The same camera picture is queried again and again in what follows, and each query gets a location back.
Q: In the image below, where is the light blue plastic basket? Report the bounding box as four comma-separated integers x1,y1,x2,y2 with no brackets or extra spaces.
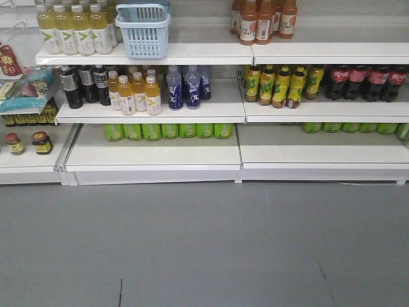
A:
115,1,171,59

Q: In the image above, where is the green soda bottle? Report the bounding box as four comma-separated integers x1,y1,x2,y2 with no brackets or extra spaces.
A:
214,123,233,139
104,123,125,142
122,123,143,141
141,123,162,141
160,123,179,139
196,123,214,139
178,123,197,138

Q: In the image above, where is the white middle shelf board left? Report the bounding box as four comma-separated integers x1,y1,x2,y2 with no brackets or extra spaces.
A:
56,79,245,124

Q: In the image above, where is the white bottom shelf board right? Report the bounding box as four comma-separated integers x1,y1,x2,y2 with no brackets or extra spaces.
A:
238,123,408,169

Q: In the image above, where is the blue sports drink bottle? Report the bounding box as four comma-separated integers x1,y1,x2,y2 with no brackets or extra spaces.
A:
185,65,201,109
198,65,212,101
166,65,183,110

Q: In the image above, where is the orange vitamin drink bottle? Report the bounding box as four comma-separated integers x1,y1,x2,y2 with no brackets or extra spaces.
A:
117,75,136,116
107,70,121,111
145,75,162,116
132,72,147,112

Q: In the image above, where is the yellow green tea bottle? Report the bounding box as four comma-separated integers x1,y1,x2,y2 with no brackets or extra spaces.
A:
259,65,275,106
286,66,305,109
272,65,291,109
304,64,325,100
245,65,261,102

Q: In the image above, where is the white top shelf board left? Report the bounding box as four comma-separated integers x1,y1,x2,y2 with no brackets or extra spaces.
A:
35,43,253,65

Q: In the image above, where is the white top shelf board right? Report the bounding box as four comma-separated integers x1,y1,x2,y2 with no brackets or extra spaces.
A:
251,42,408,65

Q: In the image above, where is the dark soy sauce bottle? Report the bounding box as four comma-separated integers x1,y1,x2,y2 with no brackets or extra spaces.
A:
60,65,83,109
93,65,111,106
79,65,99,103

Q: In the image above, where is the orange C100 juice bottle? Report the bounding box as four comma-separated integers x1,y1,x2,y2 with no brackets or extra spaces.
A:
279,0,298,39
240,0,257,45

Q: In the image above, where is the orange juice bottle barcode side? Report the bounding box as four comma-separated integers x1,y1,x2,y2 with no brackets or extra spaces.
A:
255,0,273,45

